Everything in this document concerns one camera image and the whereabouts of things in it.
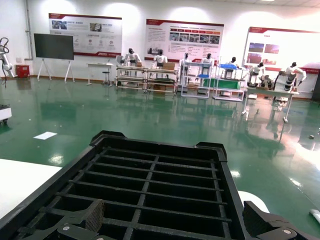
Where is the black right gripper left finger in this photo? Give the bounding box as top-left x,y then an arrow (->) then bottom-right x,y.
56,199 -> 105,240

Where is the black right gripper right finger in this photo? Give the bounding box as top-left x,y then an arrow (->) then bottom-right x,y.
242,200 -> 320,240

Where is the black slotted container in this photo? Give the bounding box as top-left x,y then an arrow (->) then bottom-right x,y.
0,129 -> 247,240

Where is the white paper sheet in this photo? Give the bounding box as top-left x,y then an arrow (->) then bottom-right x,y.
33,131 -> 58,140

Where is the long white table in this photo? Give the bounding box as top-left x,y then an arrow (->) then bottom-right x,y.
241,86 -> 301,124

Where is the green panel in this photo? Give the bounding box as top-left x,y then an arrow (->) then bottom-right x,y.
209,77 -> 241,90

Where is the black round stool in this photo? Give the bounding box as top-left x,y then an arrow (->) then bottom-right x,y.
101,70 -> 113,87

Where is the white humanoid robot black head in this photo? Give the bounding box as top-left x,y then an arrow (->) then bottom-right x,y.
119,48 -> 143,68
273,61 -> 307,92
178,52 -> 193,76
224,56 -> 239,78
151,49 -> 169,69
246,62 -> 267,88
201,52 -> 215,65

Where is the small white desk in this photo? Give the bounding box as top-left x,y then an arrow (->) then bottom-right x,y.
86,62 -> 115,86

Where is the roller conveyor rack table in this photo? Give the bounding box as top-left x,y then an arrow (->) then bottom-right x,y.
114,65 -> 148,91
144,67 -> 179,95

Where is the red fire cabinet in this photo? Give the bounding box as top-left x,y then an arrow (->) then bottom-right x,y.
15,64 -> 31,78

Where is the black screen on white stand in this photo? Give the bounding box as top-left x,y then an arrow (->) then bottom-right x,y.
33,33 -> 76,83

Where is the white frame shelving unit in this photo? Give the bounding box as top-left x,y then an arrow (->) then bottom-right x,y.
212,56 -> 248,102
180,58 -> 213,100

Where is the wall poster with red photos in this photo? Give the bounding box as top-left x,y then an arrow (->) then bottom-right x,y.
242,26 -> 320,72

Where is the grey wall pipe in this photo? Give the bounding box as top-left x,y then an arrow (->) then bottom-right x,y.
25,0 -> 34,61

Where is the wall poster with round icons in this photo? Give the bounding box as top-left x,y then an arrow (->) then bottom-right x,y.
48,12 -> 123,59

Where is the wall poster with orange tabs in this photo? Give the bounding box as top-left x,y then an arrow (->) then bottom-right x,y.
144,18 -> 225,63

